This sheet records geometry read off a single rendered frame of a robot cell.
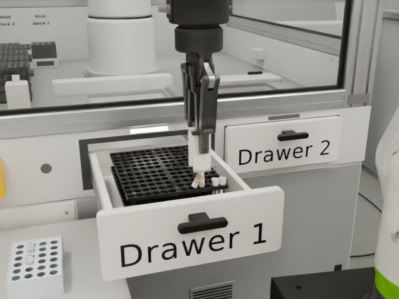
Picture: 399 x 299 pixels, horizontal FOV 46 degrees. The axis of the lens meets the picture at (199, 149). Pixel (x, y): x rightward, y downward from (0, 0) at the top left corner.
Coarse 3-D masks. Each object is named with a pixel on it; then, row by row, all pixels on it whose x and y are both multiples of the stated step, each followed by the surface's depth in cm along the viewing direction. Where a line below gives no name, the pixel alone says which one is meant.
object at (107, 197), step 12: (156, 144) 104; (168, 144) 104; (180, 144) 105; (96, 156) 100; (108, 156) 101; (216, 156) 97; (96, 168) 91; (108, 168) 101; (216, 168) 96; (228, 168) 91; (96, 180) 87; (108, 180) 100; (228, 180) 90; (240, 180) 85; (96, 192) 87; (108, 192) 94; (228, 192) 90; (108, 204) 77; (120, 204) 89
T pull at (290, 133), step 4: (284, 132) 106; (288, 132) 106; (292, 132) 106; (296, 132) 106; (300, 132) 106; (304, 132) 106; (280, 136) 104; (284, 136) 104; (288, 136) 104; (292, 136) 105; (296, 136) 105; (300, 136) 105; (304, 136) 106; (308, 136) 106; (280, 140) 104; (284, 140) 104; (288, 140) 105
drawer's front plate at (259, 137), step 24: (288, 120) 109; (312, 120) 109; (336, 120) 111; (240, 144) 105; (264, 144) 107; (288, 144) 109; (312, 144) 111; (336, 144) 113; (240, 168) 108; (264, 168) 110
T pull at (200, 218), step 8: (192, 216) 69; (200, 216) 69; (184, 224) 67; (192, 224) 67; (200, 224) 67; (208, 224) 67; (216, 224) 68; (224, 224) 68; (184, 232) 67; (192, 232) 67
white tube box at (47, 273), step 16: (32, 240) 85; (48, 240) 85; (16, 256) 80; (48, 256) 80; (16, 272) 77; (32, 272) 76; (48, 272) 76; (16, 288) 73; (32, 288) 74; (48, 288) 75
